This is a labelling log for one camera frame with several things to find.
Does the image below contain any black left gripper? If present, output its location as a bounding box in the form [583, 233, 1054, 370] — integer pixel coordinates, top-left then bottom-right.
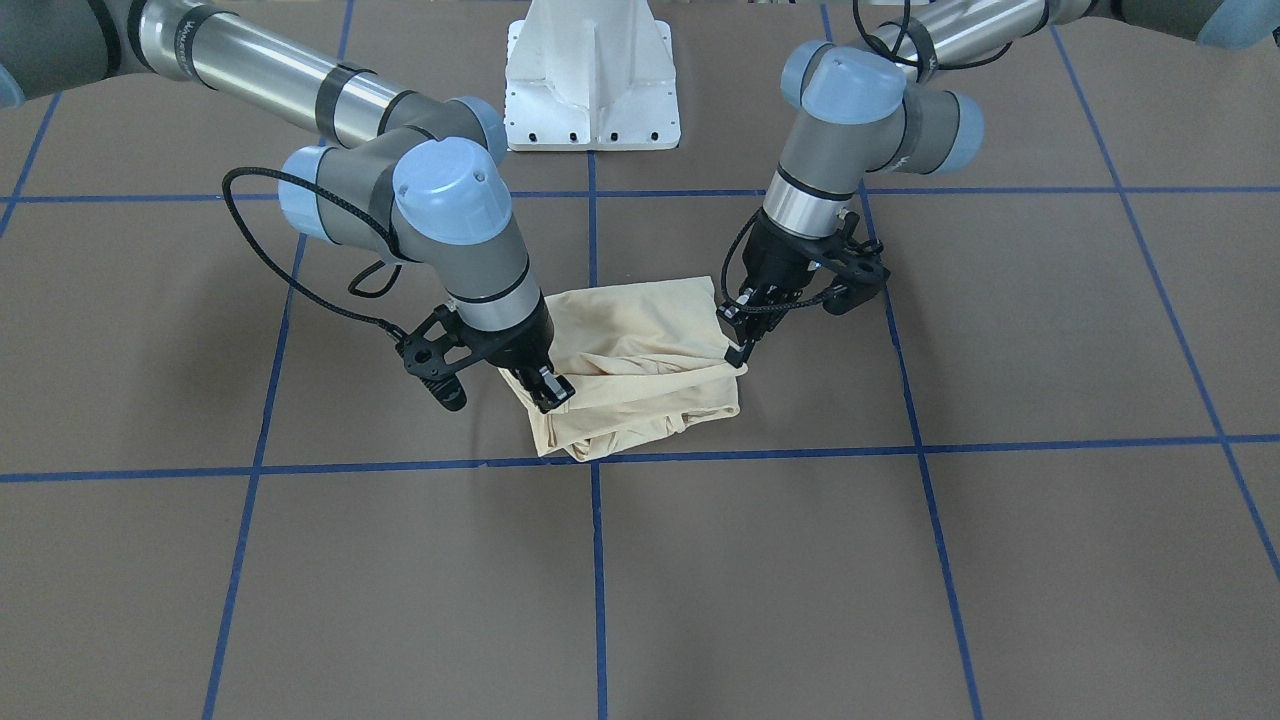
[717, 209, 890, 369]

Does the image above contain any beige long-sleeve printed shirt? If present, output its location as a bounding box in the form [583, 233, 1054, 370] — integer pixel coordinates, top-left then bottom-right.
[500, 275, 748, 462]

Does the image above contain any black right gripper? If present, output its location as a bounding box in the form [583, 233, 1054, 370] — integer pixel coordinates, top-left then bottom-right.
[398, 300, 576, 414]

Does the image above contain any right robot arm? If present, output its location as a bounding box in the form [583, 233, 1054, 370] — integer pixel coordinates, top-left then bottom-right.
[1, 1, 573, 413]

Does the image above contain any brown table mat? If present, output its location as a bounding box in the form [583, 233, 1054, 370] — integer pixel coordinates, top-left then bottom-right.
[3, 19, 1277, 719]

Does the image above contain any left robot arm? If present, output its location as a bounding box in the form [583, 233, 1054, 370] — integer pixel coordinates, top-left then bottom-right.
[718, 1, 1277, 368]

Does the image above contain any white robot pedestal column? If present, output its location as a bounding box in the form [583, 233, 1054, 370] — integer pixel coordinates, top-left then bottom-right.
[504, 1, 682, 152]

